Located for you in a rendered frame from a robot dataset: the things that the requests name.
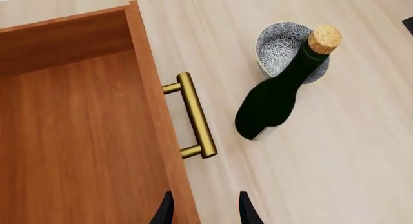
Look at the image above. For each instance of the wooden cabinet drawer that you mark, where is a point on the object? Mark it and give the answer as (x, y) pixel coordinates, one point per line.
(80, 127)

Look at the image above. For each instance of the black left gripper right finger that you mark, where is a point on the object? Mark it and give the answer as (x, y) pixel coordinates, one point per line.
(247, 210)

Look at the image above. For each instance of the flat black object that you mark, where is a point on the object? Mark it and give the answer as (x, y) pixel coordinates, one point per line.
(408, 25)

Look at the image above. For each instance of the blue white patterned bowl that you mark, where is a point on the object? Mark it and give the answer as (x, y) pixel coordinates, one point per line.
(277, 48)

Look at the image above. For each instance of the dark green wine bottle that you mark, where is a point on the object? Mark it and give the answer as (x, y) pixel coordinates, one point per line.
(277, 100)

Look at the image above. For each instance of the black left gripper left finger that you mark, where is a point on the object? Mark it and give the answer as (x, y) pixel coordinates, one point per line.
(166, 211)

